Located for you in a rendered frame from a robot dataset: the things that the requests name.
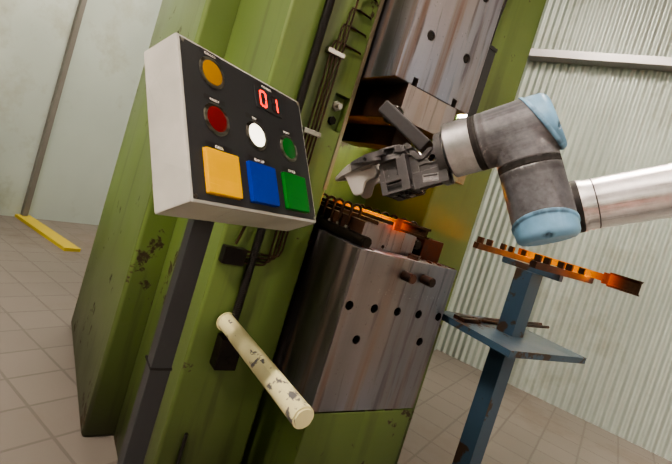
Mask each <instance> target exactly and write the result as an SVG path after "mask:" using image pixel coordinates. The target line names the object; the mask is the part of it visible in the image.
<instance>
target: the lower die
mask: <svg viewBox="0 0 672 464"><path fill-rule="evenodd" d="M325 201H326V198H322V201H321V204H320V208H319V211H318V214H317V216H319V217H320V215H321V214H322V210H323V207H324V204H325ZM333 203H334V201H333V200H332V201H331V200H330V199H329V202H328V205H327V206H326V209H325V213H324V219H327V220H328V218H329V216H330V213H331V209H332V206H333ZM341 206H342V204H340V203H336V207H335V208H334V212H333V215H332V218H331V219H332V220H331V222H334V223H336V221H337V219H338V216H339V213H340V210H341ZM350 208H351V207H349V206H346V205H345V206H344V209H343V212H342V216H341V219H340V224H339V225H341V226H343V227H344V226H345V225H346V222H347V218H348V215H349V211H350ZM358 214H359V210H357V209H355V208H354V209H353V212H352V215H351V218H350V221H349V224H348V226H349V227H348V229H350V230H353V231H355V232H358V233H360V234H362V235H365V236H367V237H369V238H370V239H371V240H372V244H371V246H370V248H374V249H378V250H383V251H387V252H391V253H396V254H400V255H404V256H408V254H410V253H412V250H413V247H414V244H415V241H416V238H417V237H415V236H413V235H410V234H407V233H404V232H400V231H396V230H394V227H395V224H396V223H395V222H392V221H389V220H387V219H384V218H381V217H378V216H375V215H372V214H369V213H366V212H363V211H362V213H361V217H359V216H358ZM382 245H384V248H383V249H382V248H381V246H382Z"/></svg>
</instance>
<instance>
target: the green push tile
mask: <svg viewBox="0 0 672 464"><path fill-rule="evenodd" d="M281 178H282V185H283V193H284V200H285V208H286V210H291V211H296V212H301V213H306V214H307V213H309V212H310V208H309V201H308V194H307V188H306V181H305V178H303V177H300V176H297V175H294V174H291V173H287V172H284V171H283V172H281Z"/></svg>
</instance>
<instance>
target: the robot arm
mask: <svg viewBox="0 0 672 464"><path fill-rule="evenodd" d="M379 112H380V113H381V114H382V115H383V119H384V121H385V122H386V123H387V124H388V125H391V126H394V127H395V128H396V129H397V130H398V131H399V132H401V133H402V134H403V135H404V136H405V137H406V138H407V139H408V140H409V141H410V142H411V143H412V144H413V145H414V146H415V147H416V148H417V149H418V150H419V151H420V152H421V153H422V154H420V153H419V151H418V150H417V149H416V148H414V147H413V146H412V145H410V144H409V143H405V144H404V145H400V144H398V145H392V146H388V147H385V148H382V149H380V150H378V151H375V152H371V153H368V154H365V155H363V156H361V157H359V158H357V159H356V160H354V161H352V162H351V163H350V164H348V165H347V166H346V167H345V168H344V169H343V170H342V171H341V172H340V173H339V174H338V175H337V176H336V177H335V180H336V181H337V182H340V181H347V182H348V184H349V186H350V189H351V191H352V193H353V194H354V195H355V196H359V195H361V197H363V198H365V199H367V198H370V197H371V196H372V194H373V190H374V186H375V185H376V184H378V183H380V186H381V191H382V196H387V197H389V198H392V199H395V200H397V201H398V202H399V201H403V200H406V199H410V198H413V197H417V196H421V195H424V194H425V193H426V191H427V189H429V188H433V187H436V186H440V185H443V184H445V185H447V186H448V185H452V184H455V181H454V176H453V174H454V175H455V176H456V177H462V176H465V175H469V174H472V173H476V172H479V171H484V170H488V169H492V168H495V167H497V171H498V174H499V178H500V182H501V186H502V190H503V194H504V198H505V202H506V206H507V210H508V214H509V218H510V222H511V226H512V228H511V231H512V234H513V236H514V237H515V240H516V242H517V244H519V245H520V246H524V247H525V246H527V247H530V246H539V245H545V244H551V243H555V242H560V241H564V240H567V239H571V238H573V237H576V236H577V235H579V234H580V233H582V232H588V231H590V230H594V229H600V228H607V227H613V226H620V225H626V224H633V223H640V222H646V221H653V220H659V219H666V218H672V163H668V164H663V165H658V166H653V167H647V168H642V169H637V170H632V171H627V172H622V173H616V174H611V175H606V176H601V177H596V178H591V179H585V180H573V181H568V178H567V174H566V171H565V167H564V164H563V160H562V157H561V153H560V150H564V149H565V148H566V147H567V140H566V137H565V134H564V131H563V129H562V126H561V124H560V121H559V118H558V116H557V113H556V111H555V108H554V106H553V104H552V102H551V99H550V98H549V96H548V95H546V94H544V93H537V94H534V95H531V96H527V97H524V98H523V97H520V98H518V100H515V101H512V102H509V103H506V104H503V105H500V106H498V107H495V108H492V109H489V110H486V111H483V112H480V113H477V114H474V115H472V116H469V117H464V118H461V119H458V120H455V121H452V122H449V123H446V124H444V125H442V127H441V132H439V133H436V134H433V137H432V141H431V140H430V139H429V138H428V137H426V136H425V135H424V134H423V133H422V132H421V131H420V130H419V129H418V128H417V127H416V126H415V125H414V124H413V123H412V122H411V121H410V120H408V119H407V118H406V117H405V116H404V112H403V110H402V108H401V107H400V106H398V105H393V104H392V103H390V102H389V101H385V102H384V103H383V104H382V105H381V107H380V108H379ZM434 159H435V160H434ZM425 189H426V191H425ZM424 191H425V192H424Z"/></svg>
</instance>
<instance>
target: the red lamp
mask: <svg viewBox="0 0 672 464"><path fill-rule="evenodd" d="M207 116H208V120H209V122H210V124H211V125H212V127H213V128H214V129H215V130H216V131H218V132H224V131H225V130H226V129H227V120H226V117H225V115H224V113H223V112H222V111H221V110H220V109H219V108H218V107H215V106H211V107H210V108H209V109H208V112H207Z"/></svg>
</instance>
